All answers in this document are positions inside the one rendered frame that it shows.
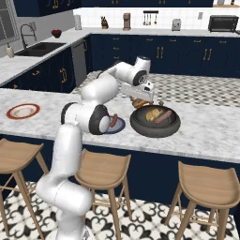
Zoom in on white paper towel roll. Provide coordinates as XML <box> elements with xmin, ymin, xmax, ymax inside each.
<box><xmin>73</xmin><ymin>13</ymin><xmax>83</xmax><ymax>32</ymax></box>

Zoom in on red rimmed white plate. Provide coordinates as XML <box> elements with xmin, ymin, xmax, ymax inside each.
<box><xmin>6</xmin><ymin>103</ymin><xmax>41</xmax><ymax>121</ymax></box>

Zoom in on silver toaster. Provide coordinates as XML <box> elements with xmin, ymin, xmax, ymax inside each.
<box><xmin>171</xmin><ymin>18</ymin><xmax>183</xmax><ymax>32</ymax></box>

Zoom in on dark grey bowl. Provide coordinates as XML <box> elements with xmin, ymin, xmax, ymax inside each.
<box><xmin>129</xmin><ymin>104</ymin><xmax>182</xmax><ymax>139</ymax></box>

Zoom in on golden brown bun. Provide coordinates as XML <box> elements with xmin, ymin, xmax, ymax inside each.
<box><xmin>130</xmin><ymin>97</ymin><xmax>150</xmax><ymax>110</ymax></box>

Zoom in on long dark blue base cupboards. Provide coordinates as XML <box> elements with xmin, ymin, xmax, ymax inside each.
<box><xmin>83</xmin><ymin>33</ymin><xmax>240</xmax><ymax>80</ymax></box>

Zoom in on wooden wall shelf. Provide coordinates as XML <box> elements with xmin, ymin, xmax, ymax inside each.
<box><xmin>212</xmin><ymin>0</ymin><xmax>240</xmax><ymax>8</ymax></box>

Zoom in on red fruit bowl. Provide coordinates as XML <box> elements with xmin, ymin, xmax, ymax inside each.
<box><xmin>51</xmin><ymin>28</ymin><xmax>63</xmax><ymax>39</ymax></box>

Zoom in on brown sausage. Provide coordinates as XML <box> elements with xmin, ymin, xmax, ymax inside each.
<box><xmin>110</xmin><ymin>113</ymin><xmax>119</xmax><ymax>128</ymax></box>
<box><xmin>153</xmin><ymin>110</ymin><xmax>173</xmax><ymax>126</ymax></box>

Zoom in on black toaster oven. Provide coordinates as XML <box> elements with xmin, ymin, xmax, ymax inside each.
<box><xmin>207</xmin><ymin>14</ymin><xmax>240</xmax><ymax>34</ymax></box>

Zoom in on dark blue wall cupboards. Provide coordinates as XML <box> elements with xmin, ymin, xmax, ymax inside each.
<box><xmin>13</xmin><ymin>0</ymin><xmax>215</xmax><ymax>18</ymax></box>

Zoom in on blue plate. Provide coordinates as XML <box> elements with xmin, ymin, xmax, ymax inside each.
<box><xmin>104</xmin><ymin>115</ymin><xmax>127</xmax><ymax>135</ymax></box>

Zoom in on black sink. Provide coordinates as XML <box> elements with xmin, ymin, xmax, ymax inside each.
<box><xmin>14</xmin><ymin>41</ymin><xmax>68</xmax><ymax>58</ymax></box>

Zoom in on dark metal tap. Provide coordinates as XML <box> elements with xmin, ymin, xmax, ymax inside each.
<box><xmin>20</xmin><ymin>22</ymin><xmax>38</xmax><ymax>50</ymax></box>

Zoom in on dark blue island base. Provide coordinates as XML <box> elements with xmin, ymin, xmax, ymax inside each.
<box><xmin>0</xmin><ymin>133</ymin><xmax>240</xmax><ymax>218</ymax></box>

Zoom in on rail with hanging tools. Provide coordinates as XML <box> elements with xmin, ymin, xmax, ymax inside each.
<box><xmin>142</xmin><ymin>9</ymin><xmax>159</xmax><ymax>27</ymax></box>

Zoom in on window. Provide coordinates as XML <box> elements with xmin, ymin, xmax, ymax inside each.
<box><xmin>0</xmin><ymin>0</ymin><xmax>21</xmax><ymax>45</ymax></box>

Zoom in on grey dishwasher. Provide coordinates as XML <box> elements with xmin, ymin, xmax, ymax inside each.
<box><xmin>70</xmin><ymin>39</ymin><xmax>89</xmax><ymax>88</ymax></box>

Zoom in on white soap bottle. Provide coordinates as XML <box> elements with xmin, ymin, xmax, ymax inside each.
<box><xmin>6</xmin><ymin>43</ymin><xmax>15</xmax><ymax>59</ymax></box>

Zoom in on brown coffee machine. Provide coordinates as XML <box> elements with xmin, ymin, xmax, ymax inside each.
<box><xmin>122</xmin><ymin>12</ymin><xmax>132</xmax><ymax>32</ymax></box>

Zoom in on yellow bun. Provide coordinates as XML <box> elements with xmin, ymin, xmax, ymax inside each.
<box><xmin>144</xmin><ymin>108</ymin><xmax>164</xmax><ymax>123</ymax></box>

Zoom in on dark knife block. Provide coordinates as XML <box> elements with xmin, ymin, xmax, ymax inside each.
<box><xmin>99</xmin><ymin>15</ymin><xmax>110</xmax><ymax>30</ymax></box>

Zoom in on wooden bar stool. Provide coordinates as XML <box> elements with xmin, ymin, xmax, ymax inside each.
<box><xmin>164</xmin><ymin>160</ymin><xmax>240</xmax><ymax>240</ymax></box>
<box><xmin>0</xmin><ymin>138</ymin><xmax>50</xmax><ymax>240</ymax></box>
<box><xmin>74</xmin><ymin>148</ymin><xmax>133</xmax><ymax>240</ymax></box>

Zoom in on dark blue sink cupboards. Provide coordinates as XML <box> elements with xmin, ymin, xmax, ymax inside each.
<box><xmin>0</xmin><ymin>46</ymin><xmax>77</xmax><ymax>95</ymax></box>

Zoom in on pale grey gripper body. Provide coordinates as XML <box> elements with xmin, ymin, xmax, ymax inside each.
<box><xmin>119</xmin><ymin>82</ymin><xmax>156</xmax><ymax>103</ymax></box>

